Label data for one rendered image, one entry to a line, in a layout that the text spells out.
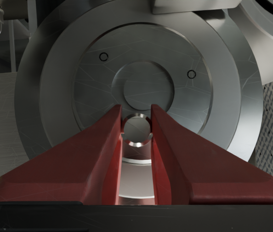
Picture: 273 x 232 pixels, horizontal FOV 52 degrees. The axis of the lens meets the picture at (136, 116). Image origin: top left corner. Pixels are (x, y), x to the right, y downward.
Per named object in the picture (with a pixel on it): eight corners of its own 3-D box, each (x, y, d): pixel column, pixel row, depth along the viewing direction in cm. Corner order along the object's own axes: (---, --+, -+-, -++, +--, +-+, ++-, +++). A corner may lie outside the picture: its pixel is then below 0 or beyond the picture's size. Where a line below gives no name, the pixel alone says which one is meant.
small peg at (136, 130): (159, 121, 12) (145, 152, 11) (153, 124, 14) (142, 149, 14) (128, 107, 12) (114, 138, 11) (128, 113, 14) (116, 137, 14)
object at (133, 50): (225, 36, 15) (201, 176, 14) (213, 48, 17) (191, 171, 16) (86, 7, 15) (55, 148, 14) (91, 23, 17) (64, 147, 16)
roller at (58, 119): (230, -11, 16) (253, 188, 15) (166, 80, 42) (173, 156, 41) (32, 2, 16) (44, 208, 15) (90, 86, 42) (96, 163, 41)
